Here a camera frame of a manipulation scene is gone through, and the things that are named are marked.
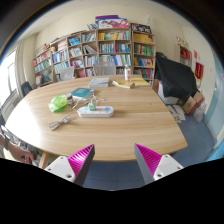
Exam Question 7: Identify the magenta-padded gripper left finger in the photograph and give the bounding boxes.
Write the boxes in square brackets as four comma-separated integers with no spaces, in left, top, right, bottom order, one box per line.
[44,143,96,187]

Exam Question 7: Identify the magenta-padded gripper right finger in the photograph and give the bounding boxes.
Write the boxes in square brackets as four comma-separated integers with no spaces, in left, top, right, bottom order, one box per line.
[133,143,185,185]

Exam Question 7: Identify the person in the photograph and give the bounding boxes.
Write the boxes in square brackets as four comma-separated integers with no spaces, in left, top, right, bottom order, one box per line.
[0,133,36,165]

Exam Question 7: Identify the papers on floor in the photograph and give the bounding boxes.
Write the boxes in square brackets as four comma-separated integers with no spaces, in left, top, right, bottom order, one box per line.
[166,104,187,123]

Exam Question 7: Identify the green plastic bag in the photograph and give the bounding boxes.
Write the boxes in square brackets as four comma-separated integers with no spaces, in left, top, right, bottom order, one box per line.
[48,94,69,113]

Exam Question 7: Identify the brown cardboard box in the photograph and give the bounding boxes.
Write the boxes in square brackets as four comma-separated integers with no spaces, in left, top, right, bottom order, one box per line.
[182,91,205,117]

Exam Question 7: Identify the white box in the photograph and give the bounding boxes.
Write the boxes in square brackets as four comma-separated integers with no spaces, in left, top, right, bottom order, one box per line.
[157,81,179,105]

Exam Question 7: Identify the white power strip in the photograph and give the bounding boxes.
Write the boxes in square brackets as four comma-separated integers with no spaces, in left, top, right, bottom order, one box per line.
[77,105,115,118]

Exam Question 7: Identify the teal book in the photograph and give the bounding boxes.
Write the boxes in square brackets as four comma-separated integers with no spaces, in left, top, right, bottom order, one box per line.
[70,87,96,100]

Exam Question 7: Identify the dark office chair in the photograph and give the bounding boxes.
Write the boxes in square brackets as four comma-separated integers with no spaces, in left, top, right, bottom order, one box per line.
[20,81,34,98]

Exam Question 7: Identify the yellow book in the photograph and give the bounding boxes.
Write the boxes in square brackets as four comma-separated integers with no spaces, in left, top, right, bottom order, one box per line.
[111,79,135,90]
[130,77,151,88]

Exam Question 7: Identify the grey book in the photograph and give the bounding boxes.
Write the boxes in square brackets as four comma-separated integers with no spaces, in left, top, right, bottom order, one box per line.
[88,77,111,89]

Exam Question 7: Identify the light grey chair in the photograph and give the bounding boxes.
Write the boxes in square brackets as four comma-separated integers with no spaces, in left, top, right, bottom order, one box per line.
[59,65,76,82]

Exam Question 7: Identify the red hanging banner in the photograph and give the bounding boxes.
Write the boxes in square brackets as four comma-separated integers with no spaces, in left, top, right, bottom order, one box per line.
[194,61,205,80]

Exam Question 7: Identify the white bottle with red label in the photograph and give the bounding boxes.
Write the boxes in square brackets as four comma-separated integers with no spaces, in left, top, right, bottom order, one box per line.
[124,64,132,83]

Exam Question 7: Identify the window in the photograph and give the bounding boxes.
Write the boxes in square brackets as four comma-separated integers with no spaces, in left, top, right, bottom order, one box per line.
[0,49,18,108]

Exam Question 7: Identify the grey mesh chair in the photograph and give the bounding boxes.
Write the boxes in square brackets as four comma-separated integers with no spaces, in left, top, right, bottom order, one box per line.
[92,61,117,77]

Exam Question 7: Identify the wooden bookshelf unit with books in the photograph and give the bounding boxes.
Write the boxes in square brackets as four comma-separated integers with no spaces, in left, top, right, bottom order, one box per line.
[32,14,157,88]

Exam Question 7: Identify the white power strip cable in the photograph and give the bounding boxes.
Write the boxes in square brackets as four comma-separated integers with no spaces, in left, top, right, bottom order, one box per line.
[48,111,81,132]

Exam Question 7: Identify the white charger cable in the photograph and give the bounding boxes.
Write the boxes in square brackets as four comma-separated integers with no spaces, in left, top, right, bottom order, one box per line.
[71,94,105,111]

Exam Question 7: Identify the small wooden wall shelf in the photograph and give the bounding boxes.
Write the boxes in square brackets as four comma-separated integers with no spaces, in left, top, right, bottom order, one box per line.
[173,44,193,68]

